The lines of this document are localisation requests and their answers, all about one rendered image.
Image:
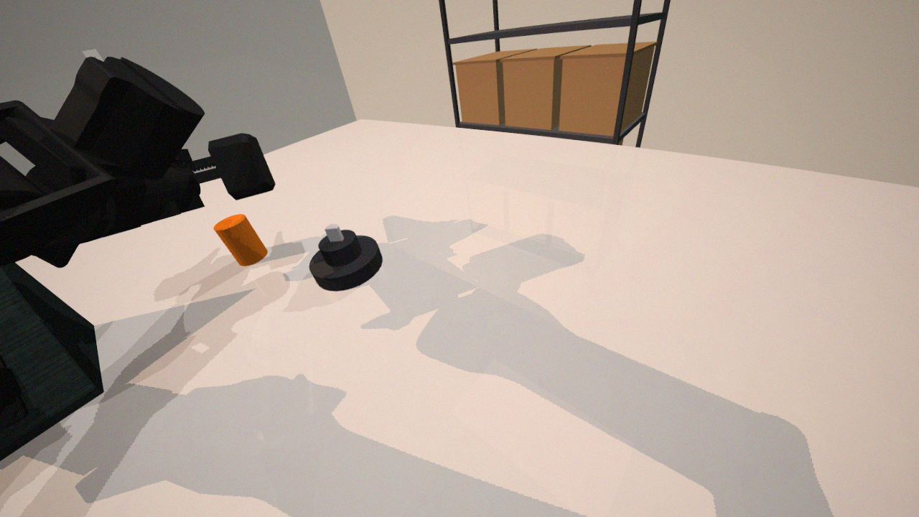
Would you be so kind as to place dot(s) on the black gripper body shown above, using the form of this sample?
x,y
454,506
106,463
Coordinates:
x,y
239,162

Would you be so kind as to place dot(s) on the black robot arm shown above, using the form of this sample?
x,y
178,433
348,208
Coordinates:
x,y
120,127

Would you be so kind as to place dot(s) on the orange knob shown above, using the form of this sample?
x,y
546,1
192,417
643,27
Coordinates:
x,y
241,239

